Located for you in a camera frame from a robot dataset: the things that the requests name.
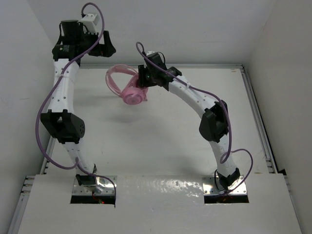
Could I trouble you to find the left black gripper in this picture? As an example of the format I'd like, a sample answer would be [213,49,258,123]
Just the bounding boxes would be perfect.
[76,28,114,58]

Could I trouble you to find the pink headphones with cable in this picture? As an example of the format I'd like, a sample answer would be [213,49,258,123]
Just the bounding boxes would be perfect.
[105,64,148,105]

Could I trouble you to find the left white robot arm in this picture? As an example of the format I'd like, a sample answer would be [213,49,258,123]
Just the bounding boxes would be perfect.
[39,15,116,187]

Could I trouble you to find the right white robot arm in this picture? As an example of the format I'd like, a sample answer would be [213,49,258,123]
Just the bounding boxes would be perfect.
[138,51,240,191]

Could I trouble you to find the white front cover board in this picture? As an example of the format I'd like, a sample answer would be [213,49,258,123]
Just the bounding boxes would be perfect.
[19,174,301,234]

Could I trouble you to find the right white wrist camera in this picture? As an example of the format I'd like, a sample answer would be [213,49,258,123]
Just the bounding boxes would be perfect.
[146,51,156,57]

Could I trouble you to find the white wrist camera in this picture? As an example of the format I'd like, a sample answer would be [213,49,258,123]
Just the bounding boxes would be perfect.
[146,51,156,57]
[80,13,100,34]

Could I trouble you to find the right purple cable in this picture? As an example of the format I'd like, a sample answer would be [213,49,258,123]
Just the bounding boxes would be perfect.
[136,41,254,195]

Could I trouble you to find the purple cable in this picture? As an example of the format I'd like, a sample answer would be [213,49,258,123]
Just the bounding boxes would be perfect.
[136,41,254,195]
[36,2,117,193]

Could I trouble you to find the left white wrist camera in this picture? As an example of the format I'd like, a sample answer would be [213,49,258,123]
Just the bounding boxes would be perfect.
[80,13,100,34]

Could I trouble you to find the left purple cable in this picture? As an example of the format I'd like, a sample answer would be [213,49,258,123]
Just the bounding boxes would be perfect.
[36,2,117,193]

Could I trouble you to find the aluminium table frame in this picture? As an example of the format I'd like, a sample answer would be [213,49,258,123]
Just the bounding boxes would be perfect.
[9,65,282,234]

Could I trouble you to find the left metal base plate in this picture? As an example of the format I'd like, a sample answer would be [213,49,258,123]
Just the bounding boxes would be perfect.
[72,177,115,195]

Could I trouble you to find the metal base plate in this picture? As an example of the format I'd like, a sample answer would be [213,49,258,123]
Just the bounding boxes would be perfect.
[72,177,115,195]
[202,175,248,196]

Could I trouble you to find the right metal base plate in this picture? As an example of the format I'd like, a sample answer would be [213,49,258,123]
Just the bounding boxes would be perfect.
[202,175,248,196]

